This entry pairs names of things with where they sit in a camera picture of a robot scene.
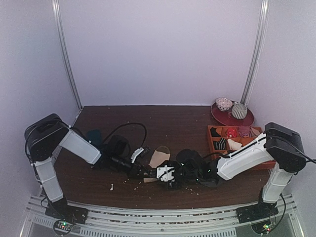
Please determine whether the cream striped knitted sock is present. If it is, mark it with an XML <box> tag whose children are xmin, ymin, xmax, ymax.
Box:
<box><xmin>145</xmin><ymin>146</ymin><xmax>171</xmax><ymax>169</ymax></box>

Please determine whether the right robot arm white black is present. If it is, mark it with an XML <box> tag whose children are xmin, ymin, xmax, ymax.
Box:
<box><xmin>157</xmin><ymin>122</ymin><xmax>307</xmax><ymax>218</ymax></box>

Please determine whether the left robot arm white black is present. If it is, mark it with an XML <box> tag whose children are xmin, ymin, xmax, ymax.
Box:
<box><xmin>24</xmin><ymin>114</ymin><xmax>151</xmax><ymax>219</ymax></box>

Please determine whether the black white striped sock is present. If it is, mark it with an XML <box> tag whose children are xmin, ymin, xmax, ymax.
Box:
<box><xmin>213</xmin><ymin>138</ymin><xmax>227</xmax><ymax>151</ymax></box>

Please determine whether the black sock in tray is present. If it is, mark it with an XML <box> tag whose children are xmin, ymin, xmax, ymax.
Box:
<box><xmin>210</xmin><ymin>126</ymin><xmax>223</xmax><ymax>137</ymax></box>

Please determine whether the wooden compartment tray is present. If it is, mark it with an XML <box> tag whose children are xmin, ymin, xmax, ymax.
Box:
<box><xmin>207</xmin><ymin>125</ymin><xmax>263</xmax><ymax>155</ymax></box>

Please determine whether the cream sock in tray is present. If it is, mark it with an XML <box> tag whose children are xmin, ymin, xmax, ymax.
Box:
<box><xmin>227</xmin><ymin>139</ymin><xmax>242</xmax><ymax>151</ymax></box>

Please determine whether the dark teal patterned sock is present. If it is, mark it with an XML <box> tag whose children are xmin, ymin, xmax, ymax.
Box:
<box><xmin>86</xmin><ymin>129</ymin><xmax>102</xmax><ymax>148</ymax></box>

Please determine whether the red sock in tray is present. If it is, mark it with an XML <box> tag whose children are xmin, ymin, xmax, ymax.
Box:
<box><xmin>226</xmin><ymin>128</ymin><xmax>238</xmax><ymax>138</ymax></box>

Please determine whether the purple sock in tray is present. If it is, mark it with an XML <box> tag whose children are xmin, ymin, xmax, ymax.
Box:
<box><xmin>238</xmin><ymin>126</ymin><xmax>251</xmax><ymax>138</ymax></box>

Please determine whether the red round plate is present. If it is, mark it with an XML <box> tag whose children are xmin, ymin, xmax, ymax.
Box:
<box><xmin>210</xmin><ymin>101</ymin><xmax>255</xmax><ymax>127</ymax></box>

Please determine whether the white dotted bowl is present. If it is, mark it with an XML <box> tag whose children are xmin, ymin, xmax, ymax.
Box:
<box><xmin>216</xmin><ymin>97</ymin><xmax>233</xmax><ymax>112</ymax></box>

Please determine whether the grey striped cup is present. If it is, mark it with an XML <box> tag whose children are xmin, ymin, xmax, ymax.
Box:
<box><xmin>232</xmin><ymin>103</ymin><xmax>248</xmax><ymax>119</ymax></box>

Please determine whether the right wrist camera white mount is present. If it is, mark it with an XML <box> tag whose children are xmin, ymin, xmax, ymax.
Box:
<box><xmin>157</xmin><ymin>165</ymin><xmax>175</xmax><ymax>182</ymax></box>

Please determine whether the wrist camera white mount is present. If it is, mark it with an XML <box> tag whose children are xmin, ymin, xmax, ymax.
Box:
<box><xmin>157</xmin><ymin>165</ymin><xmax>175</xmax><ymax>182</ymax></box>
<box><xmin>130</xmin><ymin>147</ymin><xmax>144</xmax><ymax>163</ymax></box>

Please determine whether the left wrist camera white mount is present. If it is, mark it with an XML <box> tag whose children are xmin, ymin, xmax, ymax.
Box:
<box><xmin>130</xmin><ymin>147</ymin><xmax>144</xmax><ymax>163</ymax></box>

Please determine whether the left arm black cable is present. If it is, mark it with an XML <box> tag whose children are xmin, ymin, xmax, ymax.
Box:
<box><xmin>103</xmin><ymin>122</ymin><xmax>148</xmax><ymax>154</ymax></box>

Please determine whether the aluminium front rail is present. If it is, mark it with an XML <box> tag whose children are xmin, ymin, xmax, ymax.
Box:
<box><xmin>21</xmin><ymin>194</ymin><xmax>304</xmax><ymax>237</ymax></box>

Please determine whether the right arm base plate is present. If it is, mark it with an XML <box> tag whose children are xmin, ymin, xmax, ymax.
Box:
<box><xmin>236</xmin><ymin>203</ymin><xmax>278</xmax><ymax>224</ymax></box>

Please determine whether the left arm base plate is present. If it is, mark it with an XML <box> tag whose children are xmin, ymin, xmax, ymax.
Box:
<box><xmin>45</xmin><ymin>206</ymin><xmax>88</xmax><ymax>224</ymax></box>

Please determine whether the right aluminium frame post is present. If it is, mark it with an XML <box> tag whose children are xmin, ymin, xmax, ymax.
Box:
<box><xmin>240</xmin><ymin>0</ymin><xmax>270</xmax><ymax>106</ymax></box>

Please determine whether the aluminium frame post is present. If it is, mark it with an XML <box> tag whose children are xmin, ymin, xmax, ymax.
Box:
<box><xmin>52</xmin><ymin>0</ymin><xmax>83</xmax><ymax>111</ymax></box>
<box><xmin>240</xmin><ymin>0</ymin><xmax>270</xmax><ymax>106</ymax></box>

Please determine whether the left aluminium frame post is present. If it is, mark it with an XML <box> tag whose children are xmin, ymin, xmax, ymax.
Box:
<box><xmin>52</xmin><ymin>0</ymin><xmax>83</xmax><ymax>111</ymax></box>

